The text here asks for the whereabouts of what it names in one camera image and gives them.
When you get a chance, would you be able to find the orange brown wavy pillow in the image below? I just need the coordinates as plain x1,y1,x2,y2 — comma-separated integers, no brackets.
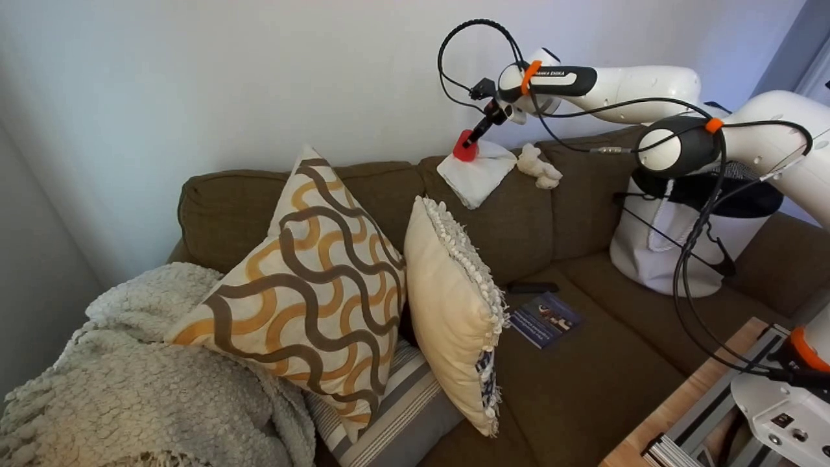
168,147,407,439

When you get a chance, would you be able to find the brown fabric couch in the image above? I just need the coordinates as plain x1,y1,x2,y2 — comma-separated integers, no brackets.
175,142,830,467

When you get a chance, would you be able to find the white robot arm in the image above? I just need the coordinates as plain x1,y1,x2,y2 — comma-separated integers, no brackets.
453,60,830,467

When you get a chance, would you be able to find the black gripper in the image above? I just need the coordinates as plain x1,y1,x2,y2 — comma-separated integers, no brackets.
464,78,527,144

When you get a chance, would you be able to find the red plastic cup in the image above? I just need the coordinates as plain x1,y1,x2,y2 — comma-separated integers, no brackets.
451,130,478,164

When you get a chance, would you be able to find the black mesh laundry hamper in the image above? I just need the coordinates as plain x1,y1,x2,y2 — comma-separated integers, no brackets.
610,168,784,299

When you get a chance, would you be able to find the blue white patterned pillow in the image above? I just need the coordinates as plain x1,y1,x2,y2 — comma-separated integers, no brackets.
404,196,509,439

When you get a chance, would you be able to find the aluminium frame robot mount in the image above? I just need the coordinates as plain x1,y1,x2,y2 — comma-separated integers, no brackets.
644,326,830,467

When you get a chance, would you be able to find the striped grey pillow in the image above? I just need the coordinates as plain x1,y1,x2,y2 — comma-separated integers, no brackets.
306,339,461,467

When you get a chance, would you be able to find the white cloth on couch top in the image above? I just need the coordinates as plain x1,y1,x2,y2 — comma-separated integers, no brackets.
435,140,517,209

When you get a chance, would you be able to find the purple booklet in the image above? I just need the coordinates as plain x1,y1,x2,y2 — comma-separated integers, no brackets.
511,292,582,351

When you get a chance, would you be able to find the black remote control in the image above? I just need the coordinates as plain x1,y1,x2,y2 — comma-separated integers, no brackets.
509,281,560,292

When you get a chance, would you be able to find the grey knit blanket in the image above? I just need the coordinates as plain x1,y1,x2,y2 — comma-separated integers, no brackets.
0,262,316,467

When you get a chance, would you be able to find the white plush toy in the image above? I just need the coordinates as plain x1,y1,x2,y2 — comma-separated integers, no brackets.
517,142,564,188

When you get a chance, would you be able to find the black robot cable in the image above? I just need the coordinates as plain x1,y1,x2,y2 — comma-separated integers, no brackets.
435,19,815,384

